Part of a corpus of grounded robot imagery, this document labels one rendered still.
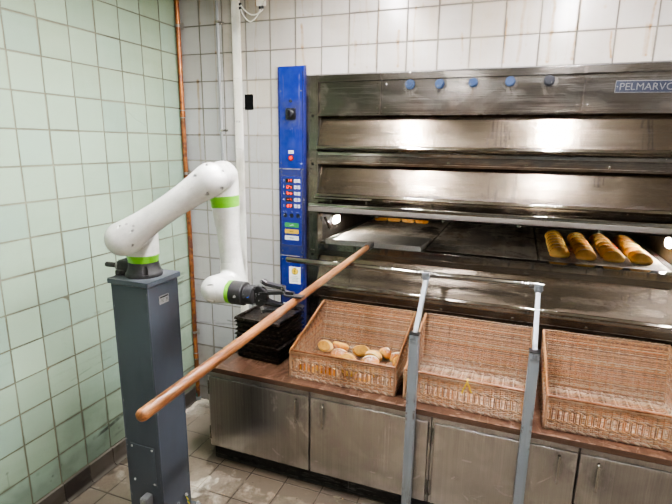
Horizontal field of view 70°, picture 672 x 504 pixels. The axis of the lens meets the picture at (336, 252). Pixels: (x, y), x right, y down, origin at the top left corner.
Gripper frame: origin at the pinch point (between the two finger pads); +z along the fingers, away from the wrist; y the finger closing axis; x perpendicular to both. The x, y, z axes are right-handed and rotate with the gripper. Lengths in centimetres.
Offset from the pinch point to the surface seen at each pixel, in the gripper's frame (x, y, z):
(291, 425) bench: -45, 84, -24
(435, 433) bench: -45, 70, 48
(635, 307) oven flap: -100, 17, 130
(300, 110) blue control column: -96, -74, -43
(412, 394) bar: -40, 50, 38
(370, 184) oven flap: -100, -35, -3
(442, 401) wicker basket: -53, 59, 49
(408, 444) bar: -40, 75, 37
